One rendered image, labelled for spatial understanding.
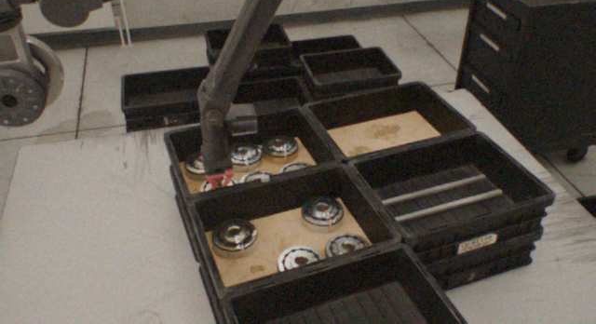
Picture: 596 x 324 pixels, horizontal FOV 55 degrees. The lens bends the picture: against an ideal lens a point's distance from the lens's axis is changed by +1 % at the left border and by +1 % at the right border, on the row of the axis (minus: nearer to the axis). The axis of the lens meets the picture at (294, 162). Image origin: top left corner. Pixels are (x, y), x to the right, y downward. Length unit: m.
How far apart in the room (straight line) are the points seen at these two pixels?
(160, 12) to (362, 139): 2.88
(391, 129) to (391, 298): 0.65
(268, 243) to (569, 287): 0.74
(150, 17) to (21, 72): 3.02
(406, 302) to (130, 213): 0.83
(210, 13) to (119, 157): 2.61
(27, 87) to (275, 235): 0.64
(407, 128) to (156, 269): 0.83
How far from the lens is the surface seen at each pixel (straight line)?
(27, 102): 1.41
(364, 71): 2.80
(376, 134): 1.71
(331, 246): 1.30
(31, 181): 1.91
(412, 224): 1.42
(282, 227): 1.38
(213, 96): 1.22
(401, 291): 1.27
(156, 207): 1.69
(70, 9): 1.05
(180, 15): 4.38
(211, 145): 1.33
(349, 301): 1.24
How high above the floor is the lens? 1.77
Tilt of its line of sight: 37 degrees down
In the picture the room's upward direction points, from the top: straight up
